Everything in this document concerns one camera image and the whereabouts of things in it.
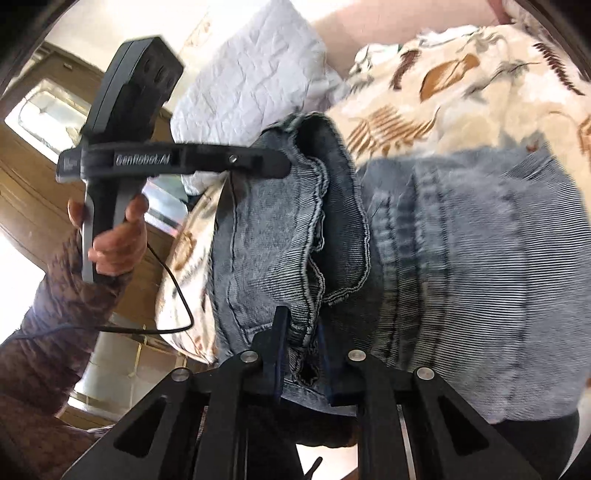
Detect person's left forearm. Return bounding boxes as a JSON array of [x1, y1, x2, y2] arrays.
[[0, 228, 136, 480]]

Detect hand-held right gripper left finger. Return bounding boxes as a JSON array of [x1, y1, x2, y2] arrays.
[[60, 305, 290, 480]]

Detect leaf print blanket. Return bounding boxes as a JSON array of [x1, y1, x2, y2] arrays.
[[154, 23, 591, 365]]

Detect blue denim pants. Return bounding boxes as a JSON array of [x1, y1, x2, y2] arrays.
[[205, 112, 591, 425]]

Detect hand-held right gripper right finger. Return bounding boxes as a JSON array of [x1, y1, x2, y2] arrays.
[[318, 324, 541, 480]]

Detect person's left hand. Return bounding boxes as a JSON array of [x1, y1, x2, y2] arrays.
[[68, 194, 149, 278]]

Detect black cable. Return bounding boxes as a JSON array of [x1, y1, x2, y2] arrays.
[[97, 242, 195, 334]]

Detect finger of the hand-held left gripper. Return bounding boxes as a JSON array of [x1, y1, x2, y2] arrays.
[[198, 144, 293, 179]]

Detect grey quilted pillow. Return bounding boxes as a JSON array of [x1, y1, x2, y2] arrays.
[[171, 0, 345, 195]]

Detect pink padded headboard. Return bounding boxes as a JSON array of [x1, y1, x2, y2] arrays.
[[307, 0, 504, 79]]

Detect wooden cabinet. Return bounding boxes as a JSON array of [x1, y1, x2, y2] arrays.
[[0, 41, 218, 430]]

